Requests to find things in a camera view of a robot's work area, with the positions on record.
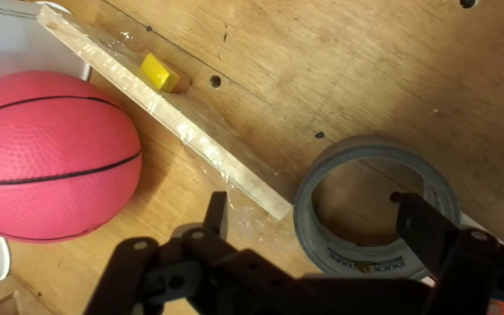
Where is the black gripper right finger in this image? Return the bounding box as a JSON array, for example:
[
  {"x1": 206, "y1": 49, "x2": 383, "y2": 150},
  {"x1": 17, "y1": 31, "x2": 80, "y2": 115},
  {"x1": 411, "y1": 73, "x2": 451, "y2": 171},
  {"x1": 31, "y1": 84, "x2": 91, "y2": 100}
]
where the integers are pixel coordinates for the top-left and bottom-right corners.
[{"x1": 394, "y1": 191, "x2": 504, "y2": 315}]

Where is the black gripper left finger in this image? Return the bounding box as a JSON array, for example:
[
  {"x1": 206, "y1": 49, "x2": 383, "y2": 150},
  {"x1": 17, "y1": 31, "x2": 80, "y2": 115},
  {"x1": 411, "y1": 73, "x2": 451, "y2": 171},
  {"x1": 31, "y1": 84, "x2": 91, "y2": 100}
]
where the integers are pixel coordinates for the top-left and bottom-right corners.
[{"x1": 84, "y1": 191, "x2": 324, "y2": 315}]

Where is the pink rubber basketball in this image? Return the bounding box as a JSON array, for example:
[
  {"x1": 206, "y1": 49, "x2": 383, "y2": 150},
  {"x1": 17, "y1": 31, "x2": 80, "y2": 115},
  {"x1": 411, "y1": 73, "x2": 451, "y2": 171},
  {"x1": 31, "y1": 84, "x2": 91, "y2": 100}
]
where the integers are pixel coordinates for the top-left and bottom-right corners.
[{"x1": 0, "y1": 70, "x2": 145, "y2": 243}]

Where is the plastic wrapped wooden board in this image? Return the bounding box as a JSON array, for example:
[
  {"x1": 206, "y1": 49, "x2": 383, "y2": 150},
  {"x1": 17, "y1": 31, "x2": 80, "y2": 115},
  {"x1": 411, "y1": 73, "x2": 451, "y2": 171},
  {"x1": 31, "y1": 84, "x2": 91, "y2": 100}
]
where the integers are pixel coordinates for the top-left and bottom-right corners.
[{"x1": 35, "y1": 3, "x2": 296, "y2": 222}]

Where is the small yellow wooden piece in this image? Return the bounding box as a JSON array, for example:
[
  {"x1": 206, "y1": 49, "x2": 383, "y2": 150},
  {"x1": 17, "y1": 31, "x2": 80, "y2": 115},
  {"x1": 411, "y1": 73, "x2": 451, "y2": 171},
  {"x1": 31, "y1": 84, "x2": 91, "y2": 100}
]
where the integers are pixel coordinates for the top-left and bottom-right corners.
[{"x1": 138, "y1": 52, "x2": 182, "y2": 94}]

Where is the grey duct tape roll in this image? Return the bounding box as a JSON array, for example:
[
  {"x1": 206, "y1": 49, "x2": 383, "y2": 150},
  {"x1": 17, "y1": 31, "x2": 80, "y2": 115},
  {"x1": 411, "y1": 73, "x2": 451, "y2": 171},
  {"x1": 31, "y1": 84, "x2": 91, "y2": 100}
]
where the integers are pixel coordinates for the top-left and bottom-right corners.
[{"x1": 292, "y1": 135, "x2": 471, "y2": 283}]

